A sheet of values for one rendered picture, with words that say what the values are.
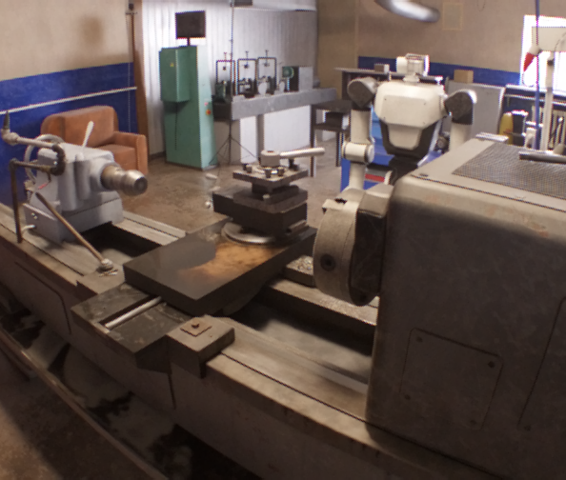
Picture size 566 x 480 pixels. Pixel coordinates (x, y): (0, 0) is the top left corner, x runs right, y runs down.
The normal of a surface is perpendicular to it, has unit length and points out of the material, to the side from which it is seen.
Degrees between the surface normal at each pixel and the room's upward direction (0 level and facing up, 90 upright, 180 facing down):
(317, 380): 0
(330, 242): 67
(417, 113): 90
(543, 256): 90
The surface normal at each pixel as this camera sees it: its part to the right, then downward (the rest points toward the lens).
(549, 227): -0.43, -0.42
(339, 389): 0.00, -0.91
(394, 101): -0.48, 0.36
